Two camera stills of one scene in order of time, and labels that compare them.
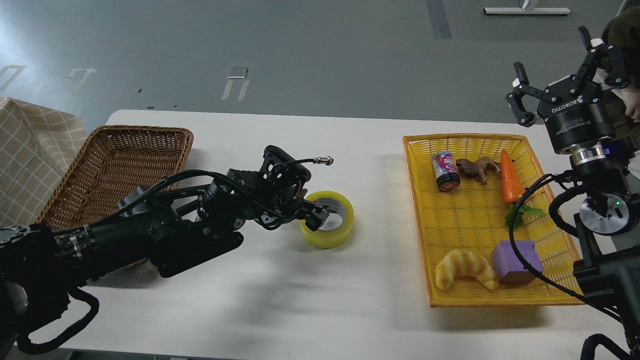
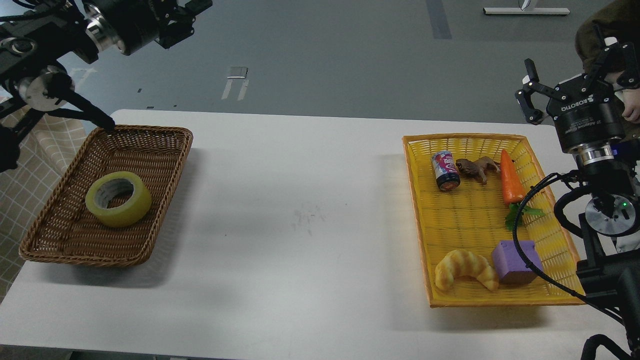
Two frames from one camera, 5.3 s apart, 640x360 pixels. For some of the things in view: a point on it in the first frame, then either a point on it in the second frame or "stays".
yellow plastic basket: x=466 y=188 stays
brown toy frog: x=478 y=167 stays
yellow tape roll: x=337 y=231 to x=118 y=199
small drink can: x=447 y=175 stays
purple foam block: x=508 y=267 stays
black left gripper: x=270 y=196 to x=133 y=24
